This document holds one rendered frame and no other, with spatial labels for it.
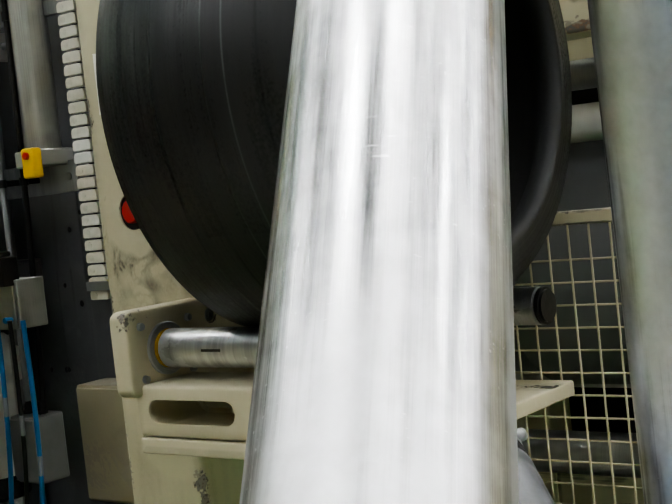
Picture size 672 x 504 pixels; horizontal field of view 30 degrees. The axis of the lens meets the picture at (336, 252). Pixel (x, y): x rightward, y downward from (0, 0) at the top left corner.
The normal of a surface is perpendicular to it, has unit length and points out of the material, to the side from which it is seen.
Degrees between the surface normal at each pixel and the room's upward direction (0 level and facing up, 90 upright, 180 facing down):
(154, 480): 90
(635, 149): 101
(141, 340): 90
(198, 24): 81
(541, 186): 46
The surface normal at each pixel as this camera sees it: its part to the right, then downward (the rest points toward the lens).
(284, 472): -0.65, -0.48
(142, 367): 0.79, -0.05
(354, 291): -0.29, -0.58
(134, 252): -0.61, 0.11
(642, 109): -0.56, 0.31
